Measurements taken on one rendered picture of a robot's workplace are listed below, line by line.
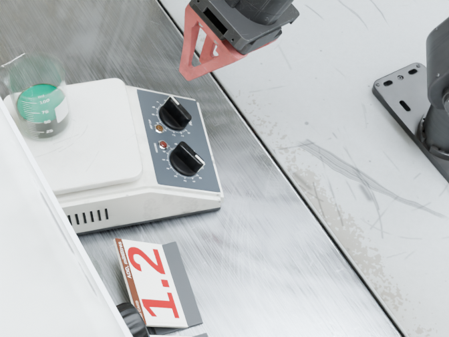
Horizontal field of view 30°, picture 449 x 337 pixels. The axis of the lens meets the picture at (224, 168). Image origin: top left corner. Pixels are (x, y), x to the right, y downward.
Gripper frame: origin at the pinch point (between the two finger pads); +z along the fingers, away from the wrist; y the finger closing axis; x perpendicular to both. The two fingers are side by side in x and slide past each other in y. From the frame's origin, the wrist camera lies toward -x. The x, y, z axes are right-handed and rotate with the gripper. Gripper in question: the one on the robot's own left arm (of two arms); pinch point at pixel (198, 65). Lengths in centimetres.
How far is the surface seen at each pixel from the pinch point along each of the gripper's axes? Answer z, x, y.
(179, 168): 6.8, 6.1, 4.2
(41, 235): -35, 14, 55
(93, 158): 8.2, 0.7, 10.8
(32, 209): -35, 13, 54
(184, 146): 5.5, 4.9, 3.2
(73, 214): 12.8, 3.2, 13.0
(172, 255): 12.3, 12.0, 7.3
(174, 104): 5.5, 0.6, 0.0
